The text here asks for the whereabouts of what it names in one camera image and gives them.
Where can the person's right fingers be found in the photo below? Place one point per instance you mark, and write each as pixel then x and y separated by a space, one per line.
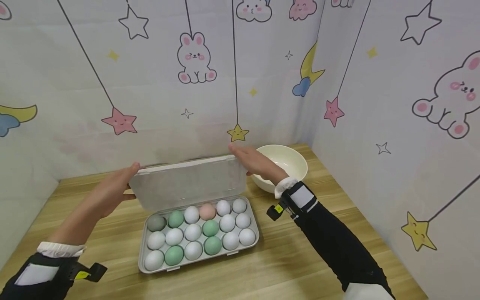
pixel 242 152

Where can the batch of coloured eggs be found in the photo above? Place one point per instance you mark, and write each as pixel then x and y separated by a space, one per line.
pixel 193 232

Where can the person's right hand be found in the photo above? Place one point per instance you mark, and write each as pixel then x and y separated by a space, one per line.
pixel 262 164

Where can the black wrist band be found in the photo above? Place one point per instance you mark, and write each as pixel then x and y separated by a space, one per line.
pixel 90 271
pixel 277 212

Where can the cream bowl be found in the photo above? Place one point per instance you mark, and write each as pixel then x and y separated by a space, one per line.
pixel 288 160

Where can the clear plastic egg tray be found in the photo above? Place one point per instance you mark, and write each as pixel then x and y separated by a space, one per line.
pixel 253 227

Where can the person's left thumb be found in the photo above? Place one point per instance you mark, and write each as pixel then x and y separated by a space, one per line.
pixel 129 196

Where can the person's left fingers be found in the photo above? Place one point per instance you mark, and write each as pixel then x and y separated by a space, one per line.
pixel 132 168

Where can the person's left hand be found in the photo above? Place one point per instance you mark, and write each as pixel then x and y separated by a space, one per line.
pixel 97 200

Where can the clear plastic egg box lid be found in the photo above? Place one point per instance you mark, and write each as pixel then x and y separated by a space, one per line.
pixel 187 183

